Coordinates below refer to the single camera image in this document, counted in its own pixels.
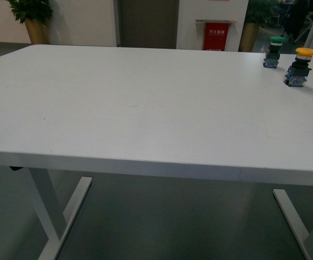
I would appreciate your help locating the yellow mushroom push button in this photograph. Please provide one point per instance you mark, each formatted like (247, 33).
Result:
(297, 73)

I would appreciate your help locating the green mushroom push button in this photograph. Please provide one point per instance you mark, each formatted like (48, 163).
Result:
(272, 56)

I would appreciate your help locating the grey door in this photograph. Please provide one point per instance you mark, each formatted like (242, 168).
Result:
(148, 24)

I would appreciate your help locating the red fire extinguisher box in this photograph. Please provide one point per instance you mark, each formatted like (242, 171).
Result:
(215, 33)

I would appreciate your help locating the left white table leg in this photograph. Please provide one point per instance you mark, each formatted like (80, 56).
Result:
(55, 221)

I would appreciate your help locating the white table leg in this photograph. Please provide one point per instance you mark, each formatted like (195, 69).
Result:
(55, 221)
(303, 237)

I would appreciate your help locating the right potted plant gold pot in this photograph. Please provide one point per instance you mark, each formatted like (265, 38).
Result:
(258, 13)

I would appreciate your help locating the potted plant gold pot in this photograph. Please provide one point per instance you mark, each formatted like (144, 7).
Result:
(35, 15)
(258, 13)

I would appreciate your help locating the pink paper notice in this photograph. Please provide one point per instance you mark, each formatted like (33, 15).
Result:
(218, 0)

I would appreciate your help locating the left potted plant gold pot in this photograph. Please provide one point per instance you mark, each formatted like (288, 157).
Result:
(35, 15)

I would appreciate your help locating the right white table leg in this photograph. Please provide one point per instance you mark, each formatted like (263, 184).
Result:
(303, 237)

